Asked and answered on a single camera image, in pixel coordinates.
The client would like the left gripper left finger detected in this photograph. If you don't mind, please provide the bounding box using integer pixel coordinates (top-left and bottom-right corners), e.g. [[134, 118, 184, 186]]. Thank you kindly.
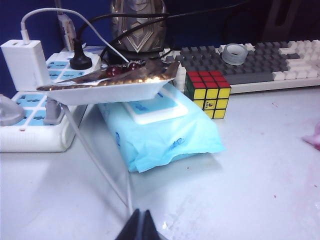
[[116, 209, 143, 240]]

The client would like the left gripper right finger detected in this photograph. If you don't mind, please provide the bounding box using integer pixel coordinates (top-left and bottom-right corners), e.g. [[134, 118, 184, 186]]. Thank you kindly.
[[142, 209, 166, 240]]

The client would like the Rubik's cube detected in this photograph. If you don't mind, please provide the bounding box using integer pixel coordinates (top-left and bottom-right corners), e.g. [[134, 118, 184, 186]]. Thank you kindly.
[[184, 70, 232, 120]]

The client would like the pink stained wet wipe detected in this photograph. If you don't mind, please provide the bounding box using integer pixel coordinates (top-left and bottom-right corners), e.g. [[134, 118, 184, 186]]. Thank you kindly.
[[301, 117, 320, 151]]

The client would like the light blue wet wipes pack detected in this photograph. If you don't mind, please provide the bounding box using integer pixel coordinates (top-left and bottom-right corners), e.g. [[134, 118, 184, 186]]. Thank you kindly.
[[97, 83, 227, 173]]

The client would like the white power strip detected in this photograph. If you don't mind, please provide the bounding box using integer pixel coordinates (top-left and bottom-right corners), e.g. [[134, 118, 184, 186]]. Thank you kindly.
[[0, 44, 103, 153]]

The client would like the small grey plug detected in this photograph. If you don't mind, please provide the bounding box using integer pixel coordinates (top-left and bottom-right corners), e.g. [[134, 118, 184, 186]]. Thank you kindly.
[[44, 96, 62, 126]]

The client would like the metallic foil sheet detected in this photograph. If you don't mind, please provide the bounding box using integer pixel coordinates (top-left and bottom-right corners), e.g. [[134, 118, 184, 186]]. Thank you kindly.
[[37, 60, 180, 92]]

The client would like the large grey plug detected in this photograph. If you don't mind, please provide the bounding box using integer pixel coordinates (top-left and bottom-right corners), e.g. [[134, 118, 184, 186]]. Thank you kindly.
[[0, 94, 26, 127]]

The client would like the white and grey keyboard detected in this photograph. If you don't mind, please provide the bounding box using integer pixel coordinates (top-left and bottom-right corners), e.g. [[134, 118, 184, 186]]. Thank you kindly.
[[159, 39, 320, 95]]

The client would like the translucent white tape roll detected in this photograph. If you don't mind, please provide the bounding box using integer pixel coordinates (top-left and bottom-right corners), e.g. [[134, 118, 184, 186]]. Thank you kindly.
[[222, 43, 249, 66]]

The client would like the silver faceted figurine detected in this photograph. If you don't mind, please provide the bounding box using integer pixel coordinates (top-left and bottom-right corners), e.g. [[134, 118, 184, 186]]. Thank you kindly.
[[110, 0, 168, 55]]

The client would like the white USB charger block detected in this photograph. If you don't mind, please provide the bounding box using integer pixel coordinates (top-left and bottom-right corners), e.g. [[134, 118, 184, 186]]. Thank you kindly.
[[0, 39, 51, 92]]

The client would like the white plug adapter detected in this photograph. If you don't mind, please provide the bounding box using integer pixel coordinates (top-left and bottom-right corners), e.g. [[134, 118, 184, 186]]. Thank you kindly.
[[56, 0, 77, 51]]

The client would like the black power cable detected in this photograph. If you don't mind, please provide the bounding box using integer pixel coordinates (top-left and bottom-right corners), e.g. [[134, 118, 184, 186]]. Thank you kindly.
[[101, 0, 252, 60], [69, 12, 171, 70]]

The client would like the white charging cable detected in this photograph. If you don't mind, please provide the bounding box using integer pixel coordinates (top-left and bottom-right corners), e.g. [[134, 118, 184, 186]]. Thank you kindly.
[[20, 7, 135, 213]]

